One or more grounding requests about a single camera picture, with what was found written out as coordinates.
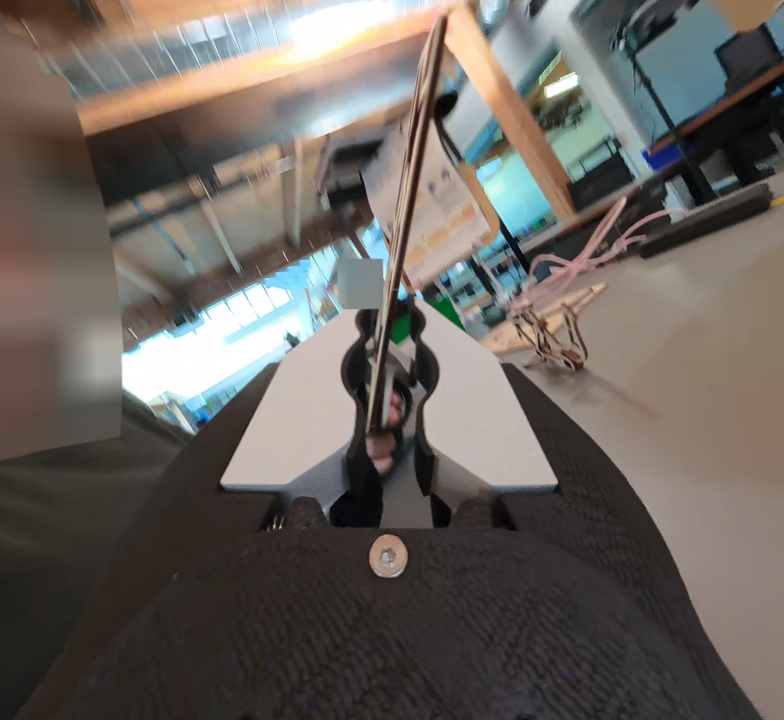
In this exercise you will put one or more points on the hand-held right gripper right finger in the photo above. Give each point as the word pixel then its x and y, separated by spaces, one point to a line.
pixel 484 426

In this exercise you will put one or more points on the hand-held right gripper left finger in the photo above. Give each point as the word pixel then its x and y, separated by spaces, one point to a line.
pixel 294 426

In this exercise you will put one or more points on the thin wooden model panel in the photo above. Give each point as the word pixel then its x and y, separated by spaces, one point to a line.
pixel 407 212

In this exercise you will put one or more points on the flat wooden parts sheet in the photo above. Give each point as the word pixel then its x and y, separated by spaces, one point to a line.
pixel 508 337

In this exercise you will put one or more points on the person's left hand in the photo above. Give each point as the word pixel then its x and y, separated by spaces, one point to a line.
pixel 392 414

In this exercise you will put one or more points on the green plastic bin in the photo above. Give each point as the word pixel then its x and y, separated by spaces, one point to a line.
pixel 442 307

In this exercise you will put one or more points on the printed instruction sheet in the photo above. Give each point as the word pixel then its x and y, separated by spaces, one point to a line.
pixel 447 199

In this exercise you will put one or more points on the person's dark shirt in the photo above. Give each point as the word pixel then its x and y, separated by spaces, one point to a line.
pixel 73 548

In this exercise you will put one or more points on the black box device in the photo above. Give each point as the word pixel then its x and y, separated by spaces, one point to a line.
pixel 343 175

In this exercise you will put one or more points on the black bar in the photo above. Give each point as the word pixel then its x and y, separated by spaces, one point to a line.
pixel 704 221

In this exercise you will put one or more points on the blue plastic bin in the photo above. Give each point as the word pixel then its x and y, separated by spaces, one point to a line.
pixel 658 158

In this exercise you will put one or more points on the black metal stand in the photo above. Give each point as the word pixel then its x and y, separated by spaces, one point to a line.
pixel 667 120

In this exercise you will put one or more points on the wooden top desk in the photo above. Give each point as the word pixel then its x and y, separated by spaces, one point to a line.
pixel 723 114

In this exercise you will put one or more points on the assembled wooden model frame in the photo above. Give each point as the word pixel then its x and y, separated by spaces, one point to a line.
pixel 554 357

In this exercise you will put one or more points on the wooden support post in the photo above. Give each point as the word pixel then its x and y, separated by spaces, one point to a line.
pixel 508 108

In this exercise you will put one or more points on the silver ventilation duct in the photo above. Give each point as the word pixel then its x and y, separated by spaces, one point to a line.
pixel 245 34

